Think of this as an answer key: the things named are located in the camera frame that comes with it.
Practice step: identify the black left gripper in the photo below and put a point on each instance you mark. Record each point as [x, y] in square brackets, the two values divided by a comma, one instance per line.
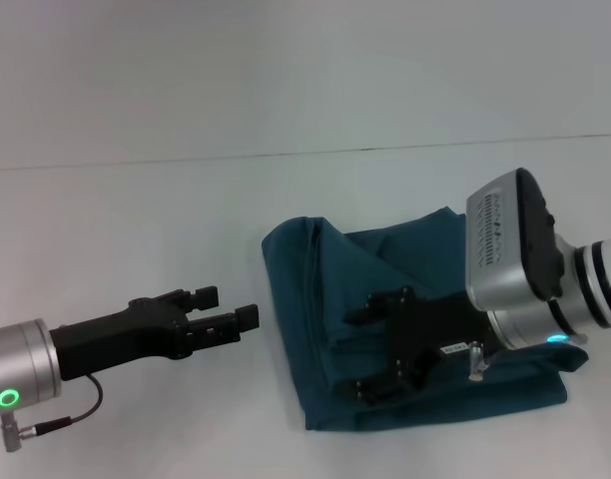
[121, 334]

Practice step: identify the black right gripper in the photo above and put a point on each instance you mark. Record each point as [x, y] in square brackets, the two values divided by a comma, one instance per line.
[435, 329]

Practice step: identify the teal t-shirt with FREE print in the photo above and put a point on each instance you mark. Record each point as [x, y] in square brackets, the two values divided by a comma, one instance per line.
[325, 279]

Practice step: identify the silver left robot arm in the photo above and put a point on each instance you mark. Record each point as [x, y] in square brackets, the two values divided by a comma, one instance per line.
[21, 366]

